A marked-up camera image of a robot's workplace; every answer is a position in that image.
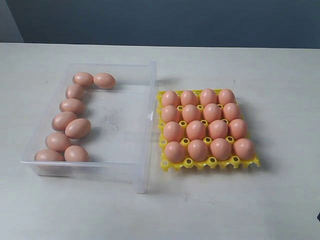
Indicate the brown egg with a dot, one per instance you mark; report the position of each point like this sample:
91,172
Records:
72,105
173,132
217,129
244,148
76,153
188,97
197,150
170,114
75,91
84,79
226,96
212,112
231,111
238,129
175,152
104,80
60,121
170,98
57,141
48,155
191,113
208,96
220,149
195,130
78,128

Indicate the yellow plastic egg tray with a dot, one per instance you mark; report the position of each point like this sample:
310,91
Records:
211,161

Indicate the clear plastic bin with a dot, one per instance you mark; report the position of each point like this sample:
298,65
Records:
122,120

